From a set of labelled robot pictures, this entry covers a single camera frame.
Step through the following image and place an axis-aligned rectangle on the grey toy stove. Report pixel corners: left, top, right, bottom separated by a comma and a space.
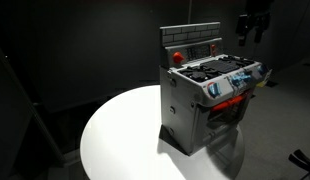
160, 22, 271, 155

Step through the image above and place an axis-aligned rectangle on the black strap on floor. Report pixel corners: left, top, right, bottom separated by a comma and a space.
288, 149, 310, 178

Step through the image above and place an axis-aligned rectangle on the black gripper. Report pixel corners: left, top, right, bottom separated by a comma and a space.
236, 0, 274, 46

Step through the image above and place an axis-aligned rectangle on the round white table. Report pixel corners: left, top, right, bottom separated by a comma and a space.
80, 85, 245, 180

